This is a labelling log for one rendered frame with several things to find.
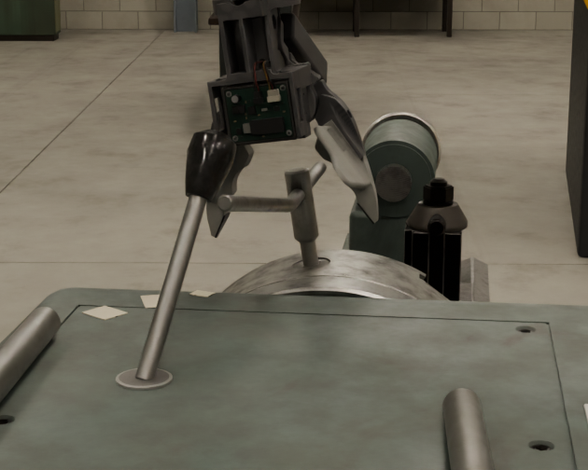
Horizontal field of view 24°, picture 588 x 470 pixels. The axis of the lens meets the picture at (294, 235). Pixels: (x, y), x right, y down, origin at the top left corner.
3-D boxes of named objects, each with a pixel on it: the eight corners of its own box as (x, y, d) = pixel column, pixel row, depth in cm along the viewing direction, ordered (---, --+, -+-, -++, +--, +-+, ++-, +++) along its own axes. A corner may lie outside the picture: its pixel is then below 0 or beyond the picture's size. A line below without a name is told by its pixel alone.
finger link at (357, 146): (333, 182, 113) (265, 103, 113) (338, 177, 114) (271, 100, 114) (374, 145, 111) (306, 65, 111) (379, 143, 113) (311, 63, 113)
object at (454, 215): (468, 233, 176) (469, 211, 176) (406, 231, 177) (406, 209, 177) (468, 219, 184) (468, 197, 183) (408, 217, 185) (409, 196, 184)
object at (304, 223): (306, 292, 122) (287, 168, 119) (329, 289, 121) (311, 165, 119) (301, 299, 120) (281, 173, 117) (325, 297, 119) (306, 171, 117)
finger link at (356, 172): (362, 236, 109) (287, 148, 109) (376, 220, 114) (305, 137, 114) (391, 212, 108) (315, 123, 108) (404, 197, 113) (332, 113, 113)
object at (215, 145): (231, 208, 88) (230, 135, 87) (181, 206, 88) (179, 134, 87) (240, 194, 92) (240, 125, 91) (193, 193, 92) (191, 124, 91)
